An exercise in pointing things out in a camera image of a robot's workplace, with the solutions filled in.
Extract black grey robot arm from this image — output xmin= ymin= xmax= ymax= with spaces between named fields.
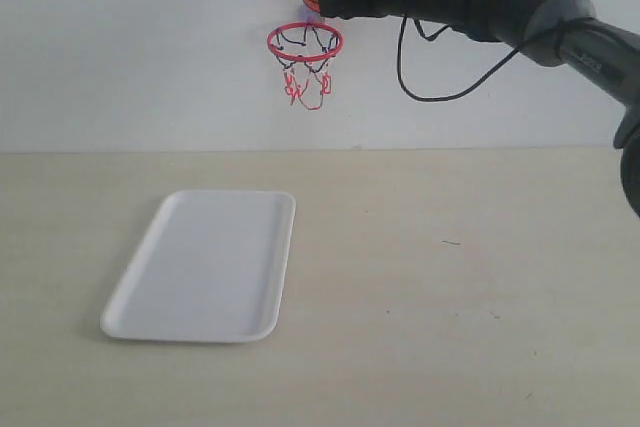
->
xmin=317 ymin=0 xmax=639 ymax=211

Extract red mini basketball hoop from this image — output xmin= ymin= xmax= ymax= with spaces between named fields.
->
xmin=266 ymin=21 xmax=344 ymax=111

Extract clear suction cup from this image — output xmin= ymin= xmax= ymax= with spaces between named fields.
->
xmin=297 ymin=5 xmax=325 ymax=24

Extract white plastic tray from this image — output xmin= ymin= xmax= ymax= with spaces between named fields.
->
xmin=100 ymin=190 xmax=296 ymax=344

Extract black cable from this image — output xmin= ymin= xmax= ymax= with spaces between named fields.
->
xmin=396 ymin=11 xmax=596 ymax=103

